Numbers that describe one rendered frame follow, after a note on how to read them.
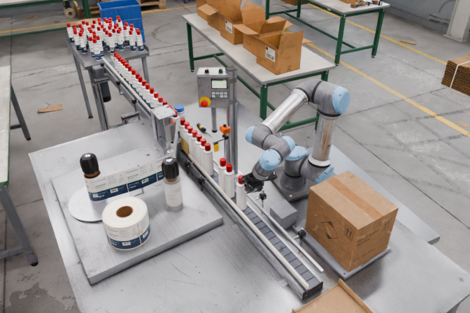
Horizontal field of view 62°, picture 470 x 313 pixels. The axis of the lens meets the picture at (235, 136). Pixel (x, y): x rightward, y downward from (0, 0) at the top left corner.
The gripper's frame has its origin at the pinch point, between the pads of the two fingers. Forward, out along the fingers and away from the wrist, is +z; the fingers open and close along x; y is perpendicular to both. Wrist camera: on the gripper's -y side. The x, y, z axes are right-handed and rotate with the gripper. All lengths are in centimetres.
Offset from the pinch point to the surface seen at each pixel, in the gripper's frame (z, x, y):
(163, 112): 30, -70, 12
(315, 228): -0.2, 29.3, -19.7
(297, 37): 66, -127, -141
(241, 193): 8.7, -1.8, 1.6
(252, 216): 15.7, 9.5, -1.0
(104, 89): 144, -175, 15
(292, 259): 0.3, 36.6, -1.8
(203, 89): -7, -56, 1
